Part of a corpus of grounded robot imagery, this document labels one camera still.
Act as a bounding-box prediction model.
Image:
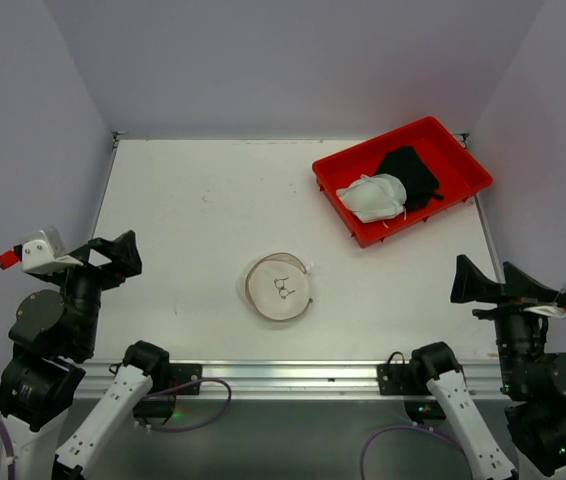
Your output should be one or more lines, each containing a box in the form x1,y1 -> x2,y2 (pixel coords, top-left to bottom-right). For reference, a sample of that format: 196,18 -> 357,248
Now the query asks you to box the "pale green bra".
336,174 -> 407,224

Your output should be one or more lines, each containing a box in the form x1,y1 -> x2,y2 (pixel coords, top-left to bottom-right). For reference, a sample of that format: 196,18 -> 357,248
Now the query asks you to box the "black bra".
375,146 -> 444,212

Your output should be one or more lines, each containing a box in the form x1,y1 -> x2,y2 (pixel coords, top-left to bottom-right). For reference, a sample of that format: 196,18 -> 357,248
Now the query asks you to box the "white mesh laundry bag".
237,252 -> 313,323

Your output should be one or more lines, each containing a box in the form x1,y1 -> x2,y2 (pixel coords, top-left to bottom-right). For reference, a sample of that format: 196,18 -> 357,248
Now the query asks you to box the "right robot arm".
409,255 -> 566,479

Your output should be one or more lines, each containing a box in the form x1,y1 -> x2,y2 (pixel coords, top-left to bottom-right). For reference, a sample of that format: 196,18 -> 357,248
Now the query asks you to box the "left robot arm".
0,227 -> 169,479

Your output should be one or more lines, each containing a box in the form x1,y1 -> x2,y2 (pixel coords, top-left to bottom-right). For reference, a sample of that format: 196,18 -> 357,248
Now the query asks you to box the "red plastic tray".
312,116 -> 493,248

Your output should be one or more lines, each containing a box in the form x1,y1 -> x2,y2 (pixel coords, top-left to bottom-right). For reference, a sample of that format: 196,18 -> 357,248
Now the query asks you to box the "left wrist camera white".
0,227 -> 83,275

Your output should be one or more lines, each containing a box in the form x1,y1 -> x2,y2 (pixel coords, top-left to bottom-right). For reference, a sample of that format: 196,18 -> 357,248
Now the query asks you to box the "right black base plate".
376,351 -> 418,396

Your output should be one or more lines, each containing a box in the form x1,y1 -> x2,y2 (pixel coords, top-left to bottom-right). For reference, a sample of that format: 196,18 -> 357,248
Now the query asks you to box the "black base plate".
376,351 -> 418,396
166,363 -> 203,396

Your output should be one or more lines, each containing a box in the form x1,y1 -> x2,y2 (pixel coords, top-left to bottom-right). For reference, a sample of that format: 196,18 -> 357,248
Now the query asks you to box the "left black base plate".
166,363 -> 203,396

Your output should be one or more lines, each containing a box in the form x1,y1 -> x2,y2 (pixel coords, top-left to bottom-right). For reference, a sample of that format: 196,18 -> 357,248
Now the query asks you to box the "aluminium mounting rail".
75,360 -> 508,401

